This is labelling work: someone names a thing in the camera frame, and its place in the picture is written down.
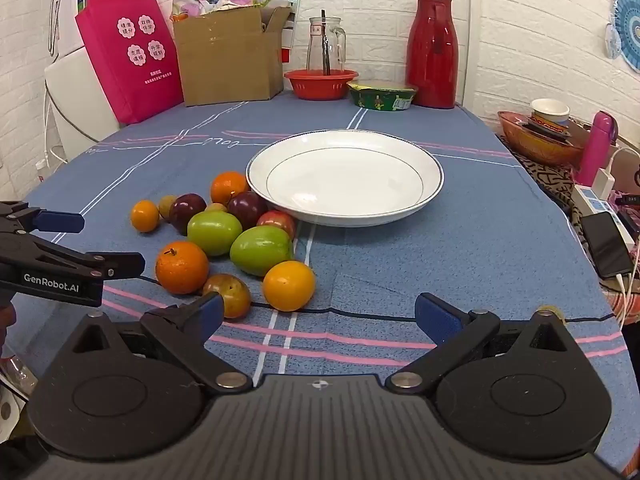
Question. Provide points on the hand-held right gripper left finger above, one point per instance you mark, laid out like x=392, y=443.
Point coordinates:
x=212, y=310

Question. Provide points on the white charger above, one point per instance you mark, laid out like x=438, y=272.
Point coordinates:
x=603, y=184

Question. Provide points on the white tissue roll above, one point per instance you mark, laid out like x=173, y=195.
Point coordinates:
x=6, y=412

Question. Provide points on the white refrigerator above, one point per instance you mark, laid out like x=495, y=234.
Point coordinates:
x=70, y=110

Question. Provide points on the brown longan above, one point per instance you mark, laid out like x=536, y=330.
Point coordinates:
x=216, y=207
x=166, y=206

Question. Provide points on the dark purple plum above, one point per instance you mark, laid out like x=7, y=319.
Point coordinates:
x=248, y=208
x=187, y=210

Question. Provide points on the black smartphone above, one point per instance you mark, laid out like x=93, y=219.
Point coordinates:
x=606, y=245

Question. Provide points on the cardboard box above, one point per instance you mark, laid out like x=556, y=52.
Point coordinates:
x=225, y=60

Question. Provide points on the yellow-orange citrus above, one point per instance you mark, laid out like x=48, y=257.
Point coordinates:
x=289, y=285

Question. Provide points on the brown patterned cloth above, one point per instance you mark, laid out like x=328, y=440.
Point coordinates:
x=550, y=180

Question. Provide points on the dark stirring stick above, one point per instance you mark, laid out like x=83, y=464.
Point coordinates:
x=325, y=42

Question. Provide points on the small orange citrus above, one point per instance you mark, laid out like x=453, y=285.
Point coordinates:
x=145, y=215

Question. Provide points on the red and yellow plum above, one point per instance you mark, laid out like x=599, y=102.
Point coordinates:
x=230, y=292

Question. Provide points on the glass pitcher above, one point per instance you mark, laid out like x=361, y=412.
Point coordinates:
x=320, y=45

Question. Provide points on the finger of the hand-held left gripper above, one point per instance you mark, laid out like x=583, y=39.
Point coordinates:
x=60, y=221
x=115, y=262

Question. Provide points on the orange with dark stem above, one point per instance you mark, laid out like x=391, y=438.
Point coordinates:
x=182, y=267

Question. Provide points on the pink tote bag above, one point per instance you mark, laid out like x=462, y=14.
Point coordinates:
x=130, y=60

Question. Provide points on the round orange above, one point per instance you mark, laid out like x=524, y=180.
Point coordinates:
x=230, y=186

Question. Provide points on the red-yellow apple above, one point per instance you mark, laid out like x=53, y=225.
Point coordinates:
x=276, y=222

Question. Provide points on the red thermos jug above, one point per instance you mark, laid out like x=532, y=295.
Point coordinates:
x=432, y=55

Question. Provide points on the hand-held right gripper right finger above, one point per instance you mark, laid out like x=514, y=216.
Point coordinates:
x=435, y=317

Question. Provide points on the patterned small box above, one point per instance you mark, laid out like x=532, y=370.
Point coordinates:
x=550, y=127

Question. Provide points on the white power strip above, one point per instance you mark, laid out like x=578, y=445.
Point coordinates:
x=595, y=205

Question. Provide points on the green instant noodle bowl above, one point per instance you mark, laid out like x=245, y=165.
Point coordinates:
x=382, y=96

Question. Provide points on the red plastic basin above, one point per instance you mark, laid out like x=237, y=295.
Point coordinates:
x=320, y=85

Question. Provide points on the pink bottle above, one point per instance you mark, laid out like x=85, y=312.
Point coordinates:
x=597, y=145

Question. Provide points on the white plate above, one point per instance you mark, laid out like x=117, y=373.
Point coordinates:
x=345, y=180

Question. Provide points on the blue paper fan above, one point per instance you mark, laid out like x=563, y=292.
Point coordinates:
x=627, y=30

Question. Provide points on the orange glass bowl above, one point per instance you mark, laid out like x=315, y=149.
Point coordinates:
x=530, y=142

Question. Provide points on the green jujube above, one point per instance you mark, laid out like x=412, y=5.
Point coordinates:
x=214, y=232
x=261, y=250

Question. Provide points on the white paper cup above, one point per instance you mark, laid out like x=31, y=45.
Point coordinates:
x=550, y=109

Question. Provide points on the blue plaid tablecloth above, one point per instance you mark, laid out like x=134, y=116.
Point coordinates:
x=450, y=260

